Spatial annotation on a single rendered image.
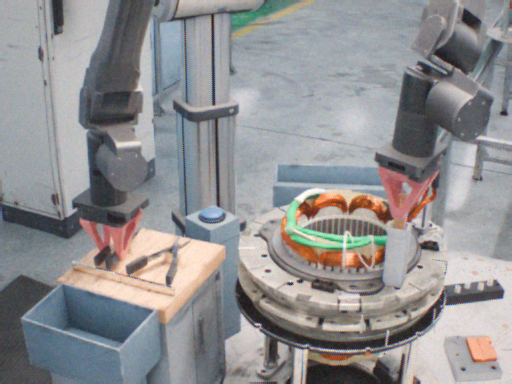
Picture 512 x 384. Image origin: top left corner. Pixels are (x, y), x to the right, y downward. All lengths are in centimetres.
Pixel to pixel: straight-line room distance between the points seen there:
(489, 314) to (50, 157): 225
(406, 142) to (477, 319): 70
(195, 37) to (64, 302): 57
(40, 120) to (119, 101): 228
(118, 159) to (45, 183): 245
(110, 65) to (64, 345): 38
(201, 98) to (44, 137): 192
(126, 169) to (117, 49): 16
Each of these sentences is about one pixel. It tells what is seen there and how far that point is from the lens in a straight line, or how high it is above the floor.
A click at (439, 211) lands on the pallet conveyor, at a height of 37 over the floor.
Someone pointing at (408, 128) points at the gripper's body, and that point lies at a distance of 94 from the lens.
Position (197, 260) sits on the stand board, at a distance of 117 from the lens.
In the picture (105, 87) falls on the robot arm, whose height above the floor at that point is 136.
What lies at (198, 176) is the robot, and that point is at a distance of 151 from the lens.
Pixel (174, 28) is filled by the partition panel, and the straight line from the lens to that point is 503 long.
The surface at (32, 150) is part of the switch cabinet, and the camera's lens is 341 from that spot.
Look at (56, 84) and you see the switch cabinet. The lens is 322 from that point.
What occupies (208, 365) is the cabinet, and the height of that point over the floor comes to 86.
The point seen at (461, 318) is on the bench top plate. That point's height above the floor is 78.
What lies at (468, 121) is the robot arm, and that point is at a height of 137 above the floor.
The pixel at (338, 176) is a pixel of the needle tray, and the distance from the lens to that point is 150.
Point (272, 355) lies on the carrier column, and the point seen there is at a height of 84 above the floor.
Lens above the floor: 166
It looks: 26 degrees down
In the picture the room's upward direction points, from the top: straight up
